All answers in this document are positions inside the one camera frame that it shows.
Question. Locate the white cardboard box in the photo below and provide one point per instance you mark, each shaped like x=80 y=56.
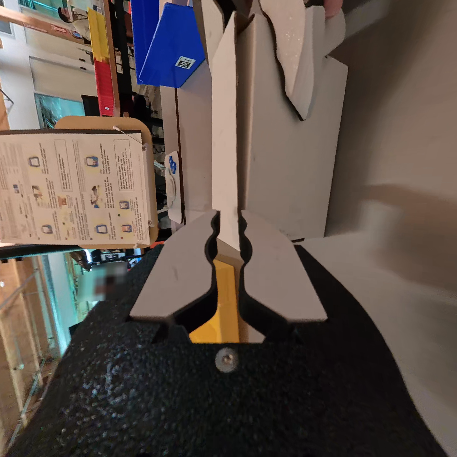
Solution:
x=285 y=171

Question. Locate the white clip tag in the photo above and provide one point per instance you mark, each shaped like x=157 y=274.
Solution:
x=173 y=200

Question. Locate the yellow and red stacked panels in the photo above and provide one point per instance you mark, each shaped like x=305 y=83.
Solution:
x=101 y=71

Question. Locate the yellow plastic bin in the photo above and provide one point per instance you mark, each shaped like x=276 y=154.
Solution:
x=225 y=303

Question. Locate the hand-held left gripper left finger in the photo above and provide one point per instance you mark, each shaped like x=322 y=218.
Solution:
x=171 y=278

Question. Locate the printed instruction sheet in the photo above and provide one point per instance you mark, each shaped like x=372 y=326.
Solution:
x=71 y=185

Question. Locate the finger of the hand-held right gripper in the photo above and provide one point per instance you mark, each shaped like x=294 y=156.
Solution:
x=296 y=53
x=330 y=34

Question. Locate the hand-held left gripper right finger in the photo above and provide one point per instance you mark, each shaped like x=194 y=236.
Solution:
x=282 y=282

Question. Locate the brown cardboard backing board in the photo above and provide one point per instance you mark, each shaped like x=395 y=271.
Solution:
x=151 y=185

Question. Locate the blue plastic bin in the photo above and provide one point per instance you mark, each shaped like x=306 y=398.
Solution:
x=171 y=46

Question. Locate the person's right hand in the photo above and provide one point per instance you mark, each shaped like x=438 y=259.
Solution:
x=334 y=8

